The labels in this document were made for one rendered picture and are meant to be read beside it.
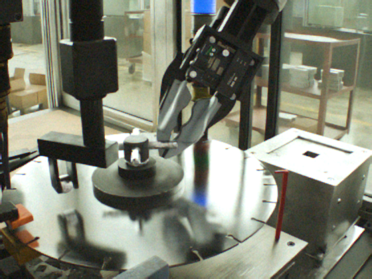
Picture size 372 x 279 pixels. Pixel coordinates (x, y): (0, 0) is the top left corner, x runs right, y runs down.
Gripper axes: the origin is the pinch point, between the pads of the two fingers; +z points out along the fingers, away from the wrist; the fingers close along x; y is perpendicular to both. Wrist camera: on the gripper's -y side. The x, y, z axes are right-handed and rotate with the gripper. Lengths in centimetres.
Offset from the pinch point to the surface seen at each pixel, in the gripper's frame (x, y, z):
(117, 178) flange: -3.6, 2.4, 5.6
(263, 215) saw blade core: 10.9, 9.7, 0.4
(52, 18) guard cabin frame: -48, -100, -8
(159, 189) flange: 0.8, 5.0, 3.9
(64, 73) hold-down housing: -12.9, 10.8, -3.1
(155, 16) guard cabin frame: -12, -59, -21
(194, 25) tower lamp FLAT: -3.2, -22.2, -17.9
